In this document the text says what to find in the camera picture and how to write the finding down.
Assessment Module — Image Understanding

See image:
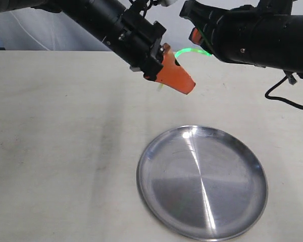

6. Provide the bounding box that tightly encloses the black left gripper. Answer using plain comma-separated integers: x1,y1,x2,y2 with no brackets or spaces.
103,1,195,95

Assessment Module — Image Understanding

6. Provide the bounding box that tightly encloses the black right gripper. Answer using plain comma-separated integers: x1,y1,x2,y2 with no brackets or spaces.
179,1,232,62

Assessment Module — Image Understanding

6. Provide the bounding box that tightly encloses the green glow stick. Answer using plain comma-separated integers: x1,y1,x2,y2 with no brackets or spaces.
158,48,211,91

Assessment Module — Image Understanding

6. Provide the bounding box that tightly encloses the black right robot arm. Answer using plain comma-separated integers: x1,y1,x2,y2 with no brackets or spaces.
179,1,303,79

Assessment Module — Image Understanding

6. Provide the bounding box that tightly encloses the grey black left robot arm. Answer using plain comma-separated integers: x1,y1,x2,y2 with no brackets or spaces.
0,0,195,94

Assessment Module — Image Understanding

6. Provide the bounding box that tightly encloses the round stainless steel plate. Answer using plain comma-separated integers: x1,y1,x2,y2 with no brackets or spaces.
136,125,268,241

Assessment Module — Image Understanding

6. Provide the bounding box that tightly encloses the white backdrop curtain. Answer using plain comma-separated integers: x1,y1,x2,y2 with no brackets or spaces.
0,0,303,52

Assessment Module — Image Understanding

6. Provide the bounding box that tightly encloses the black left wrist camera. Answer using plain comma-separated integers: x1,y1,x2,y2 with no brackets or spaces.
147,0,177,8

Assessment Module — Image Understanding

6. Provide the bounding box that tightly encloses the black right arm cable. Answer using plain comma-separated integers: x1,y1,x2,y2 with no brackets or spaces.
264,73,303,111

